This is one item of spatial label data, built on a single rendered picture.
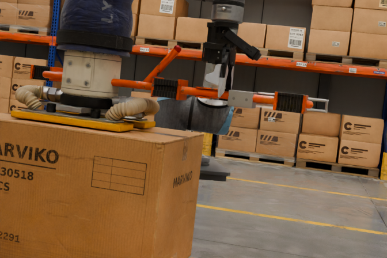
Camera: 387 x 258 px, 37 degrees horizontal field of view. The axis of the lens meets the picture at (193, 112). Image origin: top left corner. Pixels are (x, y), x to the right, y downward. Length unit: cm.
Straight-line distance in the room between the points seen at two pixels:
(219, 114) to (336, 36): 645
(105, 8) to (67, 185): 50
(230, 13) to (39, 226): 78
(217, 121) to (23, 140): 109
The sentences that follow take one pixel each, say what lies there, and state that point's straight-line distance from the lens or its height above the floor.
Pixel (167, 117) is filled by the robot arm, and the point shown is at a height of 94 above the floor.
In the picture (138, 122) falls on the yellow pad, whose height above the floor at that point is 96.
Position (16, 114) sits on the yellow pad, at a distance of 171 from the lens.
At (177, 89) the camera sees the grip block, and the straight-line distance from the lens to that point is 161.
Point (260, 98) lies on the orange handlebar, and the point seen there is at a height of 108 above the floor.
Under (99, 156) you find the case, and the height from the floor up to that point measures 88.
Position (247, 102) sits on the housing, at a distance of 157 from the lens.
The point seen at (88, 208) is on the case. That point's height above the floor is 74.
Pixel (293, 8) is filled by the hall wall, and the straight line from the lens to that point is 1021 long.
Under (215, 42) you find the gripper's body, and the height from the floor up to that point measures 122.
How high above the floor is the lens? 110
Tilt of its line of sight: 3 degrees down
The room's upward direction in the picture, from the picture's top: 6 degrees clockwise
